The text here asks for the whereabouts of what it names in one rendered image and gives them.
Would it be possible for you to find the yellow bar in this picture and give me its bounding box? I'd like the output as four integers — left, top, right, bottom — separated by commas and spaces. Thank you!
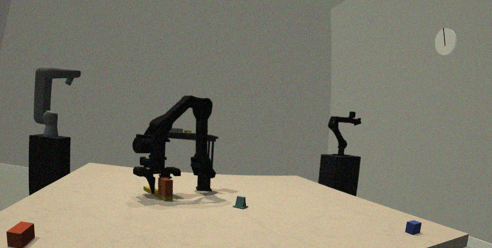
143, 177, 173, 202

